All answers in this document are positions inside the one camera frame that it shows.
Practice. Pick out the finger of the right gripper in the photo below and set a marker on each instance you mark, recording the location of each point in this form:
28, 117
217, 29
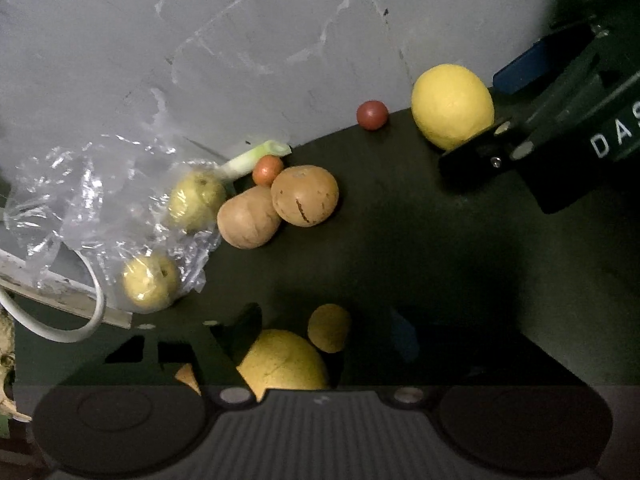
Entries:
480, 161
527, 69

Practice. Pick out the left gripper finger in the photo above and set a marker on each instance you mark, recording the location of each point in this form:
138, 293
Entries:
214, 350

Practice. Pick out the large yellow lemon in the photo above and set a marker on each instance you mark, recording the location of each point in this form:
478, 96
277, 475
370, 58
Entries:
450, 104

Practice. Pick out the small kiwi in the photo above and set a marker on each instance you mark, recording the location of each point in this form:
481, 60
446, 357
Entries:
328, 328

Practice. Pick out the small red tomato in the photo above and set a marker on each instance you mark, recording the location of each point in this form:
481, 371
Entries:
372, 115

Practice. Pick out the brown striped fruit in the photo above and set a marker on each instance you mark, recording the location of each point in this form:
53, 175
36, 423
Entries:
248, 220
304, 195

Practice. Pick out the small orange tomato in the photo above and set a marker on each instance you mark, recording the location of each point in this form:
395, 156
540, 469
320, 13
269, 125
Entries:
266, 170

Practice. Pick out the left bagged pear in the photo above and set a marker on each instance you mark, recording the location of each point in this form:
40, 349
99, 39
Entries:
151, 282

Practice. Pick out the bagged pear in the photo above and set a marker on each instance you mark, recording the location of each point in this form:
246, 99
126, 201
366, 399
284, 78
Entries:
151, 282
195, 200

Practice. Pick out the clear plastic bag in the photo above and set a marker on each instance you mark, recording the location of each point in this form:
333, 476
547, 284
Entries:
108, 201

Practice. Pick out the right bagged pear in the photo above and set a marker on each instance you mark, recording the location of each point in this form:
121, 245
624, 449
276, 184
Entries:
195, 200

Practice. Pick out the green leek stalk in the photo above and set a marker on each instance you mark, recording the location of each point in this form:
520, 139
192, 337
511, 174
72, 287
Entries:
244, 164

